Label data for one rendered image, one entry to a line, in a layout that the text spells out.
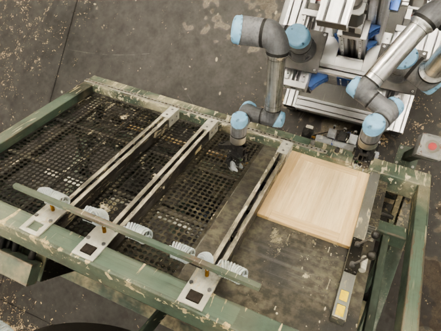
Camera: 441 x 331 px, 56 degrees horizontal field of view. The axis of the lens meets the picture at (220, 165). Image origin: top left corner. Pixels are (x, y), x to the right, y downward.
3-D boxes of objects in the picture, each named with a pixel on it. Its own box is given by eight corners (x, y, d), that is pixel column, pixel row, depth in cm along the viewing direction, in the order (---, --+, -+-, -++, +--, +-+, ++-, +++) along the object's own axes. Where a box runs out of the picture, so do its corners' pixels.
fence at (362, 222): (378, 179, 223) (380, 173, 220) (342, 326, 154) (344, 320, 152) (369, 176, 224) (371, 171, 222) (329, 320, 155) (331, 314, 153)
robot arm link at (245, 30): (287, 49, 215) (259, 48, 166) (259, 45, 220) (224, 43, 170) (291, 25, 212) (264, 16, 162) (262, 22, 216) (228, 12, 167)
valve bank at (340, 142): (387, 142, 251) (391, 137, 228) (379, 164, 252) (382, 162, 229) (307, 119, 266) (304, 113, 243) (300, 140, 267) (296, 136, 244)
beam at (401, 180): (424, 189, 228) (432, 174, 221) (423, 203, 219) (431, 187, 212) (96, 88, 292) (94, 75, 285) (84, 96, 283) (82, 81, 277)
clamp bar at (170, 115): (182, 119, 257) (182, 84, 242) (43, 253, 171) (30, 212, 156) (168, 114, 260) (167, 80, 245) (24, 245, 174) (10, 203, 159)
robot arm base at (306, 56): (292, 32, 224) (289, 25, 214) (319, 37, 219) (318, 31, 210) (284, 60, 224) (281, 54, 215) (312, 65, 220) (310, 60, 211)
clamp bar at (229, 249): (294, 154, 236) (302, 118, 221) (201, 327, 150) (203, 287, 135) (277, 148, 239) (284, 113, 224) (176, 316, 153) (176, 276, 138)
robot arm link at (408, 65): (399, 45, 198) (403, 35, 185) (422, 62, 195) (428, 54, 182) (381, 65, 200) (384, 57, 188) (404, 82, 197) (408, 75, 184)
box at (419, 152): (440, 142, 227) (448, 138, 209) (433, 162, 227) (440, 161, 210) (417, 135, 230) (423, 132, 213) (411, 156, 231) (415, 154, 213)
